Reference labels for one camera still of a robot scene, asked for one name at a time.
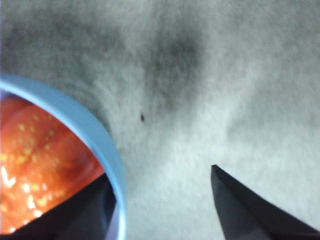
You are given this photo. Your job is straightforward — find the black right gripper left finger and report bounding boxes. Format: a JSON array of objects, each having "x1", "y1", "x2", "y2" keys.
[{"x1": 0, "y1": 172, "x2": 118, "y2": 240}]

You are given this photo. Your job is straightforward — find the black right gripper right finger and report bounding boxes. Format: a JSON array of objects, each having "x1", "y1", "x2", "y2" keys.
[{"x1": 211, "y1": 164, "x2": 320, "y2": 240}]

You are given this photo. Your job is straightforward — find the blue bowl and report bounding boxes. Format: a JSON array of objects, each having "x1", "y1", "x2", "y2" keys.
[{"x1": 0, "y1": 72, "x2": 128, "y2": 240}]

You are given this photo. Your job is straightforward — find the orange pumpkin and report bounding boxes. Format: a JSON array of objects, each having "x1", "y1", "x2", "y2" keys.
[{"x1": 0, "y1": 96, "x2": 106, "y2": 236}]

